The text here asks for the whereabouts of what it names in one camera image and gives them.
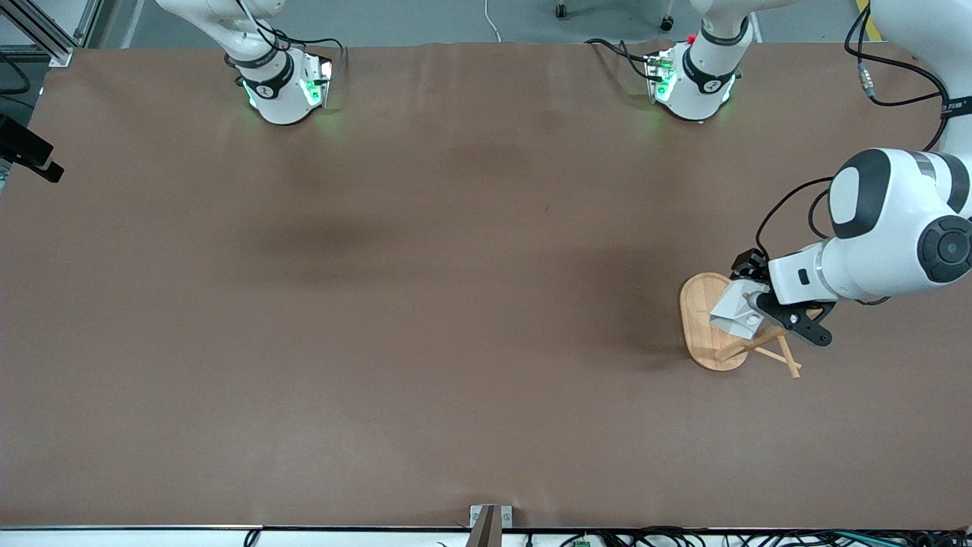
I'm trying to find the white faceted cup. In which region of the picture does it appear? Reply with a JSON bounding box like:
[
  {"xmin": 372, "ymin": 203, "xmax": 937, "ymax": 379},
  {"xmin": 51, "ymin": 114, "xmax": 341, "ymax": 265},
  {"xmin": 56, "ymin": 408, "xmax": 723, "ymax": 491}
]
[{"xmin": 709, "ymin": 279, "xmax": 769, "ymax": 341}]

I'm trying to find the wooden cup rack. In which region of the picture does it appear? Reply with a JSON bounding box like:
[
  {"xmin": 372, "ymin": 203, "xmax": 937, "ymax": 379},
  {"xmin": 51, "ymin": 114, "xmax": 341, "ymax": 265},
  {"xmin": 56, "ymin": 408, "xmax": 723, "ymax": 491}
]
[{"xmin": 679, "ymin": 272, "xmax": 831, "ymax": 380}]

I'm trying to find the aluminium frame post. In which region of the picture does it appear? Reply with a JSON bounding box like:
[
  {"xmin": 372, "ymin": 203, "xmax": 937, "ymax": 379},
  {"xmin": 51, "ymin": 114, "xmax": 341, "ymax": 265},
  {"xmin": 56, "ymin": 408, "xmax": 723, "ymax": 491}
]
[{"xmin": 0, "ymin": 0, "xmax": 107, "ymax": 66}]

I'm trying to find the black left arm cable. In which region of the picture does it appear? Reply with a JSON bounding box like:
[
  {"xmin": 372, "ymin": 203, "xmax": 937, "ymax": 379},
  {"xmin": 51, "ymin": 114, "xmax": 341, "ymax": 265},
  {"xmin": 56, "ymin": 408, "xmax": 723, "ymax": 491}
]
[{"xmin": 755, "ymin": 4, "xmax": 951, "ymax": 261}]

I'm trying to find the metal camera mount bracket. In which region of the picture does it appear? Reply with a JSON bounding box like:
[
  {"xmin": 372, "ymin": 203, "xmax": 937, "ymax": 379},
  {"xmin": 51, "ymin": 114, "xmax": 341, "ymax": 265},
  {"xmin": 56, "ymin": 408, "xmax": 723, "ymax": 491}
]
[{"xmin": 466, "ymin": 504, "xmax": 514, "ymax": 547}]

